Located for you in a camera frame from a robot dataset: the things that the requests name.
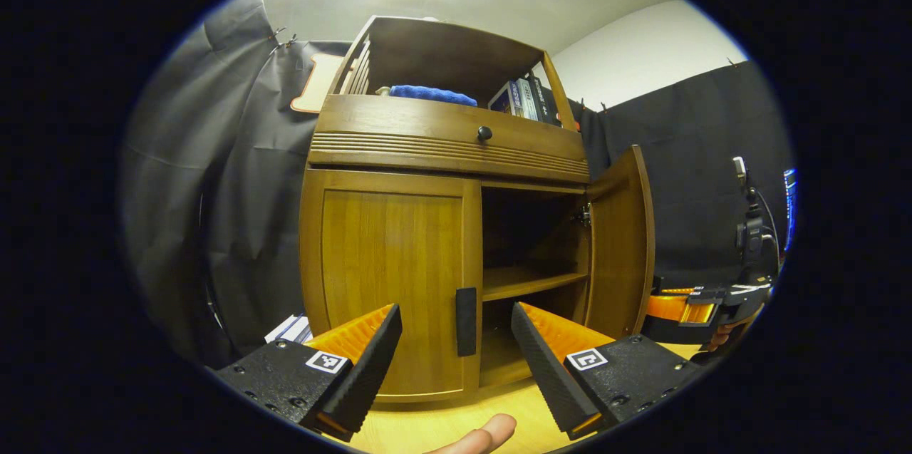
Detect wooden double-door shoe cabinet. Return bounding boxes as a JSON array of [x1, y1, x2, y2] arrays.
[[299, 16, 656, 405]]

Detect grey book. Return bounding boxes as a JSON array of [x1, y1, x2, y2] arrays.
[[514, 78, 540, 121]]

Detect computer monitor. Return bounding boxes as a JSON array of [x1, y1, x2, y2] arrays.
[[782, 167, 799, 252]]

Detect black camera stand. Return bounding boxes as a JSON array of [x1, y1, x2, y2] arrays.
[[732, 156, 781, 285]]

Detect black book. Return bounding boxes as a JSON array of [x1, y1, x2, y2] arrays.
[[531, 75, 564, 128]]

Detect wooden cabinet door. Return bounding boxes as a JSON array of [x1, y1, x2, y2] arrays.
[[584, 145, 656, 341], [299, 167, 484, 403]]

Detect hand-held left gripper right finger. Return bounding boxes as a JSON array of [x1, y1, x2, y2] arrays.
[[511, 301, 706, 440]]

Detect blue and white book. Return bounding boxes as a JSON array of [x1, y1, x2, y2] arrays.
[[489, 81, 521, 115]]

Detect wooden cabinet drawer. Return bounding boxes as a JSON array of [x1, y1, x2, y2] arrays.
[[308, 94, 591, 185]]

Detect blue folded towel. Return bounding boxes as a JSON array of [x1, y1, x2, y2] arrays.
[[388, 85, 478, 108]]

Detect wooden inner shelf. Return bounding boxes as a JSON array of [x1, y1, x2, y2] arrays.
[[483, 267, 589, 302]]

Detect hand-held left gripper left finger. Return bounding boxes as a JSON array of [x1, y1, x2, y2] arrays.
[[214, 303, 403, 443]]

